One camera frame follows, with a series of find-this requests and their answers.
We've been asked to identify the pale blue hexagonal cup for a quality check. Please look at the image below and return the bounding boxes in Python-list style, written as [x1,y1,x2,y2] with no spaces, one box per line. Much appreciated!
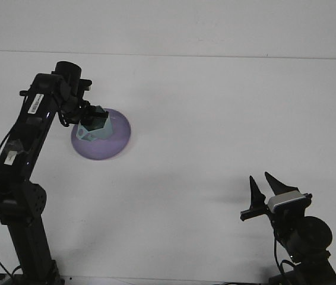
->
[76,107,113,143]

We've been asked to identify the round purple plate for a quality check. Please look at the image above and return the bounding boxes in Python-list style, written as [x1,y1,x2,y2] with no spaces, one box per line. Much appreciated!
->
[71,108,132,162]

